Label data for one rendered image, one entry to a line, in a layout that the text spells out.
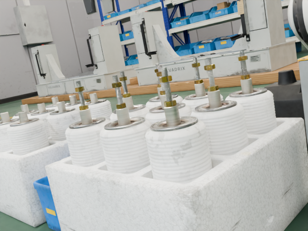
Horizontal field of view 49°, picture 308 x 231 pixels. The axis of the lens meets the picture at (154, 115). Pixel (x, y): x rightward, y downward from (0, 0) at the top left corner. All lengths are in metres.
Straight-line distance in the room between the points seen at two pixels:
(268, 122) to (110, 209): 0.34
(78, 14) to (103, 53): 4.51
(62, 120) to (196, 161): 0.55
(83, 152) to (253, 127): 0.33
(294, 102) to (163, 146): 0.57
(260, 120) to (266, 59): 2.05
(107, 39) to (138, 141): 3.51
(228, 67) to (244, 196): 2.36
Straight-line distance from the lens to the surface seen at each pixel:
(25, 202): 0.92
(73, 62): 8.08
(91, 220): 0.66
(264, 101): 0.68
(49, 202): 0.84
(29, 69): 7.51
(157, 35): 3.49
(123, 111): 0.60
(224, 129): 0.58
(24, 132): 0.92
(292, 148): 0.71
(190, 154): 0.49
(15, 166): 0.89
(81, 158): 0.68
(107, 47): 4.02
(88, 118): 0.69
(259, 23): 2.79
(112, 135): 0.57
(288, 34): 5.49
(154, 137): 0.49
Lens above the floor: 0.36
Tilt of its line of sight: 10 degrees down
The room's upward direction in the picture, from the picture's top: 11 degrees counter-clockwise
